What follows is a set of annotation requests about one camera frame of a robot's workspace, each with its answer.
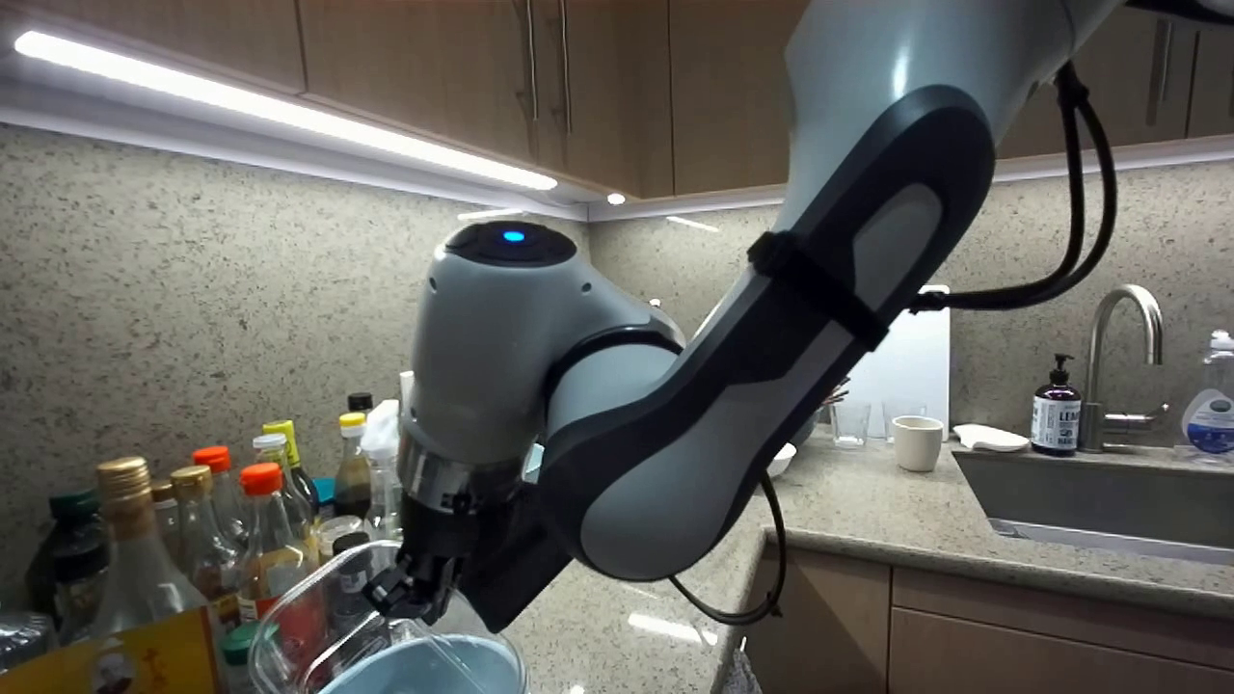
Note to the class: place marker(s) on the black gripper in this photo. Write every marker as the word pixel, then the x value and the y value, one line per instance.
pixel 442 555

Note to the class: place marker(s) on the clear plastic bowl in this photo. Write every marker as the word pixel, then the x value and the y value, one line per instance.
pixel 324 627

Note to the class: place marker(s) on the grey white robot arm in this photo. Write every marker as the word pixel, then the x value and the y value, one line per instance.
pixel 565 420

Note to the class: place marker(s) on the light blue bowl front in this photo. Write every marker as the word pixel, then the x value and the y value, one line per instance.
pixel 447 664

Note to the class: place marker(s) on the yellow capped bottle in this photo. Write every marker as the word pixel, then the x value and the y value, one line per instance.
pixel 353 474

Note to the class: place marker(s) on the red capped sauce bottle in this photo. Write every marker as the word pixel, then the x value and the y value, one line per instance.
pixel 276 550

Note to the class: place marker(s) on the orange capped bottle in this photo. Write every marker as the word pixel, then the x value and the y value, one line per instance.
pixel 218 522

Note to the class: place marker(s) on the gold capped glass bottle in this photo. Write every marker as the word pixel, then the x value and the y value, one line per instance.
pixel 152 629

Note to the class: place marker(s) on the white cup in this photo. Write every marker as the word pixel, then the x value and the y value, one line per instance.
pixel 914 439

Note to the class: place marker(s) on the white cutting board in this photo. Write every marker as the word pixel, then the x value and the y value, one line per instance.
pixel 906 371

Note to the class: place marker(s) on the black soap dispenser bottle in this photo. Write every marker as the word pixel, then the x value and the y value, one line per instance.
pixel 1059 411

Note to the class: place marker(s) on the steel sink faucet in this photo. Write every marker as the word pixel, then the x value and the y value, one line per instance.
pixel 1101 356

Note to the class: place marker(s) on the steel sink basin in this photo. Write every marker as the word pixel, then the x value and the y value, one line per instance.
pixel 1096 501

